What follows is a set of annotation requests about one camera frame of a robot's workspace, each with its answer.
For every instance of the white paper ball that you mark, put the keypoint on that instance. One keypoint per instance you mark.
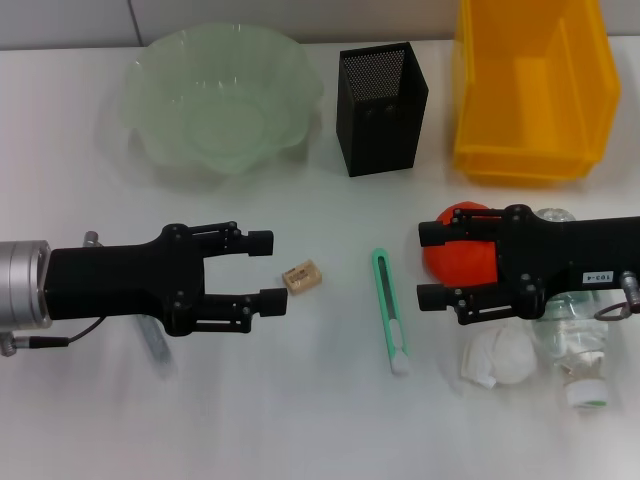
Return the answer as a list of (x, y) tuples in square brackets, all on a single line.
[(505, 360)]

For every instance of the yellow plastic bin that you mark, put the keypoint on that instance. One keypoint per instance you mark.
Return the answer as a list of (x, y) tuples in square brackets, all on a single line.
[(525, 150)]

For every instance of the tan eraser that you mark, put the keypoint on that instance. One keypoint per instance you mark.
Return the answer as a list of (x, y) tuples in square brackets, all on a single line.
[(302, 276)]

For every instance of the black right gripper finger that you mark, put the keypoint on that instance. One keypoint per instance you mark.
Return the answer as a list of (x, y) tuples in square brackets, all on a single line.
[(432, 296), (432, 234)]

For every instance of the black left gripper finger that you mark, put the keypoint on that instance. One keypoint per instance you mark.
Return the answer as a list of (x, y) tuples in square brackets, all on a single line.
[(272, 302), (260, 244)]

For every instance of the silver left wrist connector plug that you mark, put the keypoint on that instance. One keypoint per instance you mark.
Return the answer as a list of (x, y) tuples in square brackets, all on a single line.
[(91, 239)]

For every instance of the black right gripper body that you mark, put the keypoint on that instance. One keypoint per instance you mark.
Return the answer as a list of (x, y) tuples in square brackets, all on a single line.
[(565, 255)]

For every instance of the green utility knife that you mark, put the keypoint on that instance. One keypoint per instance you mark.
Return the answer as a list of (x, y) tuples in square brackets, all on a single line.
[(395, 330)]

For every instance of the grey marker pen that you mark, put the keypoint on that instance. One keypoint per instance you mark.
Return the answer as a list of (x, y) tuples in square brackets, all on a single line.
[(157, 350)]

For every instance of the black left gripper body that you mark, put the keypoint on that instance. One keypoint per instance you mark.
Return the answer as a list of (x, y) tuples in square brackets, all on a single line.
[(120, 280)]

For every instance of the pale green glass fruit bowl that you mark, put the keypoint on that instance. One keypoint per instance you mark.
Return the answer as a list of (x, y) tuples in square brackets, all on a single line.
[(220, 120)]

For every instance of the clear green-label water bottle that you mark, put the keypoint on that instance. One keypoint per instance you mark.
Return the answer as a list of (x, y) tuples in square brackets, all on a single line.
[(575, 340)]

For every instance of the orange fruit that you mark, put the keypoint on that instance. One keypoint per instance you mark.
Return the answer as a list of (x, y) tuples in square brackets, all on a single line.
[(465, 260)]

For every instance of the black mesh pen holder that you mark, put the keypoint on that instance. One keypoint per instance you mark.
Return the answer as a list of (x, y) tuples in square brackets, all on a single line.
[(380, 135)]

